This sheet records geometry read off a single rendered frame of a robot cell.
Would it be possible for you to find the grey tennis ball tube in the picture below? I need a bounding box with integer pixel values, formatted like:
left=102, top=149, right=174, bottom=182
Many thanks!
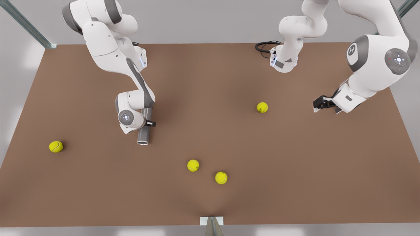
left=137, top=106, right=154, bottom=146

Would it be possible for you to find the silver frame post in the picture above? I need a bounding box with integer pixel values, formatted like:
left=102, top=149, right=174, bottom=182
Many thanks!
left=200, top=216, right=224, bottom=236
left=374, top=0, right=420, bottom=35
left=0, top=0, right=57, bottom=49

